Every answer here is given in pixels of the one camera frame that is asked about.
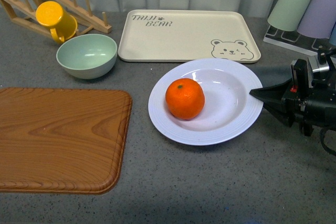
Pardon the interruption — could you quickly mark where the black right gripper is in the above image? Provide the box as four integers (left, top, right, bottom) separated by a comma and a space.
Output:
249, 49, 335, 136

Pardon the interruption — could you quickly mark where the white ridged deep plate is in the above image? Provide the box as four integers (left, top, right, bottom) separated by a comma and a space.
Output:
148, 58, 263, 146

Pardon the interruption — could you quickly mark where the orange mandarin fruit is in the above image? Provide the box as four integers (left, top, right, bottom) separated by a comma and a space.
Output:
165, 78, 205, 120

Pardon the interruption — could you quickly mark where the grey folded cloth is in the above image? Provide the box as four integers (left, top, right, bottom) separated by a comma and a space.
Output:
249, 65, 292, 87

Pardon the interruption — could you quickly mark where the blue plastic cup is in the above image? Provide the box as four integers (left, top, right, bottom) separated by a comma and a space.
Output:
329, 24, 336, 46

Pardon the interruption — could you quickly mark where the green plastic cup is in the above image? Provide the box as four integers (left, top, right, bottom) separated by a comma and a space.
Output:
267, 0, 310, 31

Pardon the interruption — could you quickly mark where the purple plastic cup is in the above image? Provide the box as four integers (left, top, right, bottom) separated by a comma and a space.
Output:
297, 0, 335, 39

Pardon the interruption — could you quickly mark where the beige bear tray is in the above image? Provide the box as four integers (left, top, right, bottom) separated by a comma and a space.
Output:
118, 9, 261, 63

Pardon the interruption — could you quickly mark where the green bowl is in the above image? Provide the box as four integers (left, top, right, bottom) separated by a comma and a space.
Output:
56, 34, 118, 79

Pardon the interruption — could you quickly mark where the wooden cutting board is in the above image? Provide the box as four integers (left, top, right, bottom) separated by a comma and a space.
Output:
1, 88, 132, 194

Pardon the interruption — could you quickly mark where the yellow mug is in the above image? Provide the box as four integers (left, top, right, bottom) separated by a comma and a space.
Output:
36, 1, 78, 44

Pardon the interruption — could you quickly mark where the wooden dish rack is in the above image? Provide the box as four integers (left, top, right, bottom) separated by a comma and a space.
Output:
1, 0, 112, 40

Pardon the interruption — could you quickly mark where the white wire cup rack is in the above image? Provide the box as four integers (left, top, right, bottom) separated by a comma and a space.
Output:
262, 0, 336, 56

